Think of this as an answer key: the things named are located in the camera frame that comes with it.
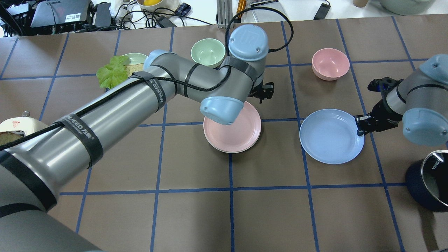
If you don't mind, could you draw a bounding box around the silver metal tin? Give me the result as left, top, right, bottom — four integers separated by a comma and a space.
250, 0, 287, 22

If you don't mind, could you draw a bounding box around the lettuce leaf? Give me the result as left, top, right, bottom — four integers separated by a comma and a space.
96, 56, 129, 89

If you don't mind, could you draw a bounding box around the pink plate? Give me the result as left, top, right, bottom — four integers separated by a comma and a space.
203, 101, 262, 142

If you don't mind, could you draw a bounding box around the black power adapter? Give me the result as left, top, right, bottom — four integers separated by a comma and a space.
156, 16, 177, 28

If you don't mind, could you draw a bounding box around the green plate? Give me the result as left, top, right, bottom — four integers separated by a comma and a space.
123, 53, 148, 67

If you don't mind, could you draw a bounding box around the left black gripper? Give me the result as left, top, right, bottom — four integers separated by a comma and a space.
248, 71, 275, 104

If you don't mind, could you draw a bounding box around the blue plate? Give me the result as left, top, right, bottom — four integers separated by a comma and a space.
299, 109, 365, 165

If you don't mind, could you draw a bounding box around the bread slice on plate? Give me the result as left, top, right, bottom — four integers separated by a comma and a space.
125, 63, 144, 77

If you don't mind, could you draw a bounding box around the aluminium frame post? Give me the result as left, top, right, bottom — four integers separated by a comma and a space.
216, 0, 233, 29

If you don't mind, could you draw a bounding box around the white bowl with yellow item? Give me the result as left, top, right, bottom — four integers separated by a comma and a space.
136, 0, 180, 13

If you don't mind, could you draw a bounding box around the bread slice in toaster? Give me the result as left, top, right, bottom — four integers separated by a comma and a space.
0, 131, 23, 149

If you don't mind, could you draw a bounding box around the cream plate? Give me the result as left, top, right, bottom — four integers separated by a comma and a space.
208, 139, 257, 154

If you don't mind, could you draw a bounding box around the white toaster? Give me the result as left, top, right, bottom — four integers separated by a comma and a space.
0, 111, 48, 137

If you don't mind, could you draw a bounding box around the black electronics box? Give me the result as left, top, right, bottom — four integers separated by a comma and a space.
7, 0, 93, 34

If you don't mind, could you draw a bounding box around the pink bowl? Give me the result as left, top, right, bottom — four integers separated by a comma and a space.
311, 48, 350, 81

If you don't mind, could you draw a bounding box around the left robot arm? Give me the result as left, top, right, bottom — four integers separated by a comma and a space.
0, 24, 271, 252

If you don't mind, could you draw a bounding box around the green bowl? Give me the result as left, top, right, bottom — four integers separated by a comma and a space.
190, 38, 226, 68

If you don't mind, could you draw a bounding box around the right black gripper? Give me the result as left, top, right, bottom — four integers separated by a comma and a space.
354, 77, 403, 136

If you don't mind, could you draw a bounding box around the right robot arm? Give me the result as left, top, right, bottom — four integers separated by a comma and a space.
354, 54, 448, 146

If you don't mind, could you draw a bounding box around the orange metal cylinder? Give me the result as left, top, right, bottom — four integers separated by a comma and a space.
236, 0, 247, 19

